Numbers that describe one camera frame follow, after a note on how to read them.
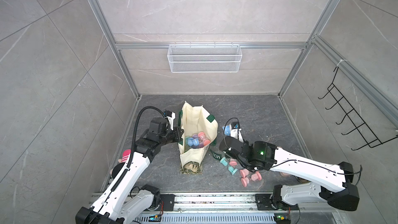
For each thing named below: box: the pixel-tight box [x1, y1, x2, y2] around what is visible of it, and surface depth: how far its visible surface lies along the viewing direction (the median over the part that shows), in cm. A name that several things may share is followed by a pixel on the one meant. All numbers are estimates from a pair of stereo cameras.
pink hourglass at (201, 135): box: [197, 131, 211, 146], surface depth 92 cm
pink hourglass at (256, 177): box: [250, 171, 263, 181], surface depth 81 cm
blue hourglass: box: [192, 138, 200, 147], surface depth 87 cm
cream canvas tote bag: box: [178, 101, 219, 168], surface depth 86 cm
